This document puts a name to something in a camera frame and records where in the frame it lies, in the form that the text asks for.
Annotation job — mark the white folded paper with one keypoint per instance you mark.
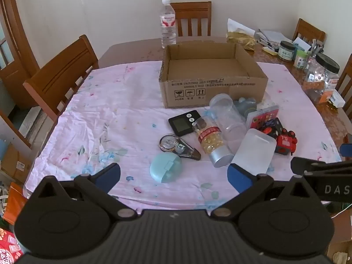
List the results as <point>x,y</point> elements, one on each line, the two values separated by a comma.
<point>238,26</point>

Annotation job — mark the open cardboard carton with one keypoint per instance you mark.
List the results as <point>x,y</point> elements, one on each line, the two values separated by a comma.
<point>341,242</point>

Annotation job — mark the large clear black lid jar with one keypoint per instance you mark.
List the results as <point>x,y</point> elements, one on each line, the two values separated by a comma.
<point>320,79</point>

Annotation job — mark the capsule bottle with silver cap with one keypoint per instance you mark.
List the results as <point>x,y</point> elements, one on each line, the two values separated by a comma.
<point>213,143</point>

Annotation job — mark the pink floral table cloth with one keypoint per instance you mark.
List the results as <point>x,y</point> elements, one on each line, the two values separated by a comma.
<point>115,110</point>

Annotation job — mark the yellow plastic bag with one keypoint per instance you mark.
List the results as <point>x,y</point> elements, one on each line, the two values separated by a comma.
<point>240,40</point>

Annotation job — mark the black red toy cube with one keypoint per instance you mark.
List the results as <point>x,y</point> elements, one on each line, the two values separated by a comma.
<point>284,141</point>

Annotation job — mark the stack of papers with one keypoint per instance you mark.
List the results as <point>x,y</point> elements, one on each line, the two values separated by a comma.
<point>273,35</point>

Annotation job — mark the yellow sticky notes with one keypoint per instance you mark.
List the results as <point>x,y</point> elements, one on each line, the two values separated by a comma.
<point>270,51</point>

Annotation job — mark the wooden door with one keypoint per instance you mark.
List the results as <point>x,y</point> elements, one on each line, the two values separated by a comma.
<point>11,46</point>

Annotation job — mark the light blue round case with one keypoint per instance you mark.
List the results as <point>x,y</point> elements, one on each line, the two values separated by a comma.
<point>165,169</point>

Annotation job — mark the clear plastic jar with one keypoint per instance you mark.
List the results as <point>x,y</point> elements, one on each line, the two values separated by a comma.
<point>228,115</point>

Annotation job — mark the pen holder with pens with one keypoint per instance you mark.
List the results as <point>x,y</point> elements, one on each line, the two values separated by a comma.
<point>313,52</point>

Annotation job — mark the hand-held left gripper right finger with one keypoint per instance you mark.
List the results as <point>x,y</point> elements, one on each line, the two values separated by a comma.
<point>239,177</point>

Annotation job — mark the frosted white plastic box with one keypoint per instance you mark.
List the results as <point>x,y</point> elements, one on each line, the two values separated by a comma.
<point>254,151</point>

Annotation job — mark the red snack bag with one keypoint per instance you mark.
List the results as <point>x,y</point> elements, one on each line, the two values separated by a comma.
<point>9,247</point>

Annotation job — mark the small white box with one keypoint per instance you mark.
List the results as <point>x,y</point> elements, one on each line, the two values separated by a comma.
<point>337,99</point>

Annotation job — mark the black digital timer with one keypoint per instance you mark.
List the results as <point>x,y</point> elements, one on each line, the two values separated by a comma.
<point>183,123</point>

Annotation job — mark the correction tape dispenser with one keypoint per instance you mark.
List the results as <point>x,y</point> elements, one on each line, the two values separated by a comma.
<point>173,145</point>

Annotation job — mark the brown cardboard box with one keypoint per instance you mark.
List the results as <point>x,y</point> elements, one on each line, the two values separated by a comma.
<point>217,88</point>

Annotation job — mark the red card pack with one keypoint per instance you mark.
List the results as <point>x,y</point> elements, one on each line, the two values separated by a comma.
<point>261,117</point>

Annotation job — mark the floor cardboard box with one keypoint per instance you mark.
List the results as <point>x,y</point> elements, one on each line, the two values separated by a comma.
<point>15,162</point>

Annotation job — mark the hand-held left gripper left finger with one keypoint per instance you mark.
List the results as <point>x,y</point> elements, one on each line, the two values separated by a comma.
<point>110,174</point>

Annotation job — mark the dark lid glass jar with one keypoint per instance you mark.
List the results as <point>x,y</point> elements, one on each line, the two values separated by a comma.
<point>286,51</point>

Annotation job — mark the clear plastic water bottle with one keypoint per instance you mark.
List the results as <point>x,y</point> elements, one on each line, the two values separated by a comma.
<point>168,24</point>

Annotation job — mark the orange bag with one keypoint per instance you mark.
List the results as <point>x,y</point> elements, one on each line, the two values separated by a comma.
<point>15,203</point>

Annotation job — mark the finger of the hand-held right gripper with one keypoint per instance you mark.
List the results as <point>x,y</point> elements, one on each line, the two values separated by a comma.
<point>316,165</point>
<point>347,151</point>

